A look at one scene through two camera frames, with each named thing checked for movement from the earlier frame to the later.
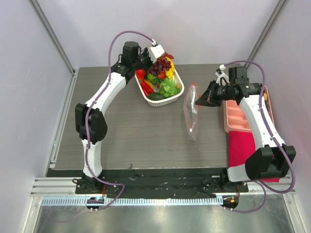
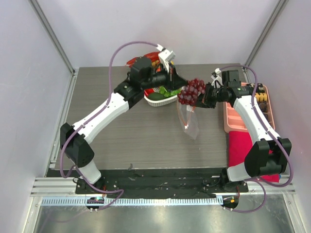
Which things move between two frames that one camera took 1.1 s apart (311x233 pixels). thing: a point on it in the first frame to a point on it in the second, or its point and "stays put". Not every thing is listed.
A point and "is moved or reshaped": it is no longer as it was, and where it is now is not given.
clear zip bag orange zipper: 191,110 is moved or reshaped
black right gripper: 214,92 stays put
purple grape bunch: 159,66 is moved or reshaped
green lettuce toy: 167,88 stays put
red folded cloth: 241,146 stays put
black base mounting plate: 141,183 stays put
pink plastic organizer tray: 235,118 stays put
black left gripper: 146,53 to 173,81
